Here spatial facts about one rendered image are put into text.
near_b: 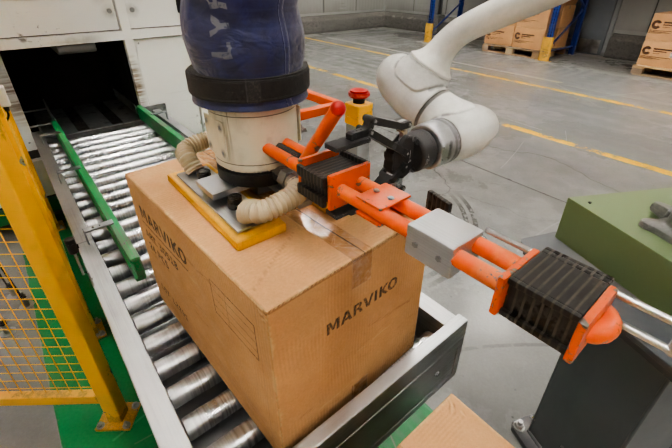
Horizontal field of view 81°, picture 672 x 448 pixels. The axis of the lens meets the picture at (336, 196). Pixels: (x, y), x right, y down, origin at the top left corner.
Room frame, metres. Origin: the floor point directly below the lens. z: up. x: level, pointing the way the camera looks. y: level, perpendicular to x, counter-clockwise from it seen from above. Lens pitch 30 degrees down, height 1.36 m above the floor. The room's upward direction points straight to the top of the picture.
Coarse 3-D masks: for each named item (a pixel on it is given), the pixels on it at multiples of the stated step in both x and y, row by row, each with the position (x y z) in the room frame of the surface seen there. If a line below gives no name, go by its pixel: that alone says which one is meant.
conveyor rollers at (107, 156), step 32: (128, 128) 2.25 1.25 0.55; (64, 160) 1.80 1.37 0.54; (96, 160) 1.80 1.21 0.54; (128, 160) 1.81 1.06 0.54; (160, 160) 1.82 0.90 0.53; (128, 192) 1.48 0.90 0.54; (128, 224) 1.23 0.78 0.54; (128, 288) 0.88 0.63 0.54; (160, 320) 0.77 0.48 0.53; (192, 352) 0.65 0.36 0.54; (192, 384) 0.56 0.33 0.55; (192, 416) 0.48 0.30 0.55; (224, 416) 0.50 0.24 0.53
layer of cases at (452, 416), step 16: (448, 400) 0.52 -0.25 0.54; (432, 416) 0.49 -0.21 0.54; (448, 416) 0.49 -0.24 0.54; (464, 416) 0.49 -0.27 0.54; (416, 432) 0.45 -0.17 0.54; (432, 432) 0.45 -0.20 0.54; (448, 432) 0.45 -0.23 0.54; (464, 432) 0.45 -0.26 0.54; (480, 432) 0.45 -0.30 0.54; (496, 432) 0.45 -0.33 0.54
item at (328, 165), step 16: (304, 160) 0.57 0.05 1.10; (320, 160) 0.59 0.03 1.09; (336, 160) 0.59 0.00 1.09; (352, 160) 0.59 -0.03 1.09; (304, 176) 0.54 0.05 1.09; (320, 176) 0.51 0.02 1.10; (336, 176) 0.51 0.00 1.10; (352, 176) 0.53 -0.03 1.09; (368, 176) 0.55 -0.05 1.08; (304, 192) 0.54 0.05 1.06; (320, 192) 0.52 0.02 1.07; (336, 208) 0.51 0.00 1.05
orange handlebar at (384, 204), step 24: (312, 96) 1.02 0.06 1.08; (288, 144) 0.68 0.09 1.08; (336, 192) 0.51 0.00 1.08; (384, 192) 0.48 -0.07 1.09; (384, 216) 0.43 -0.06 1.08; (408, 216) 0.45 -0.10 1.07; (480, 240) 0.38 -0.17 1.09; (456, 264) 0.35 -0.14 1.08; (480, 264) 0.33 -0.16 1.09; (504, 264) 0.34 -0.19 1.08; (600, 336) 0.24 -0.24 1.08
